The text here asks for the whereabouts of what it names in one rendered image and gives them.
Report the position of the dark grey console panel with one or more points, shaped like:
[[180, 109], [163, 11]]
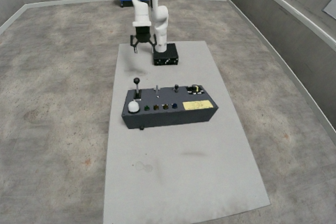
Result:
[[167, 106]]

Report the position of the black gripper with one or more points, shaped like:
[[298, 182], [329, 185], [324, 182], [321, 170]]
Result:
[[143, 35]]

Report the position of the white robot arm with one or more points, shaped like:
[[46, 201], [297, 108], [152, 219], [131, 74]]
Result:
[[159, 14]]

